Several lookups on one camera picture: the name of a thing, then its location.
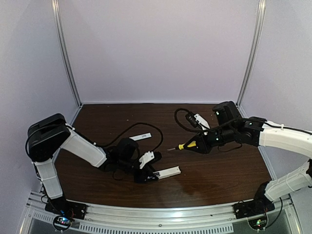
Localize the white remote control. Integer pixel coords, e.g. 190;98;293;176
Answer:
153;166;181;179

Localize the yellow handled screwdriver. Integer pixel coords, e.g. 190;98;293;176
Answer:
167;141;196;151

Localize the white remote battery cover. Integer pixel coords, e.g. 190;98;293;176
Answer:
130;133;152;141

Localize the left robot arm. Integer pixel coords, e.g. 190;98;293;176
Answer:
25;113;161;215

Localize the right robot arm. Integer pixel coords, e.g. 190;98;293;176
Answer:
177;101;312;205

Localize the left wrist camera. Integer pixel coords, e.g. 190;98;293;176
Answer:
138;151;162;169

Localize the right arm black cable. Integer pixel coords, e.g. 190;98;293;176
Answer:
174;108;312;137

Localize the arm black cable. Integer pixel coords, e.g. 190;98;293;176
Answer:
174;108;312;137
25;123;164;181

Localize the white slotted front rail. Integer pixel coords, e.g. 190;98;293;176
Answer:
17;196;303;234

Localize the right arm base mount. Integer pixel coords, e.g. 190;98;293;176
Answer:
233;199;275;219

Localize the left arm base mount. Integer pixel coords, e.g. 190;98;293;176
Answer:
44;198;87;220

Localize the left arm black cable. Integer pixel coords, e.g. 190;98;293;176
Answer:
25;123;164;181

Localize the aluminium right corner post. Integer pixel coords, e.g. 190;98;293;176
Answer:
236;0;266;107

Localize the aluminium corner post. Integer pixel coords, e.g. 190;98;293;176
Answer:
51;0;82;107
236;0;266;107

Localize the aluminium left corner post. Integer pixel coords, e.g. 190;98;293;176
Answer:
51;0;82;107

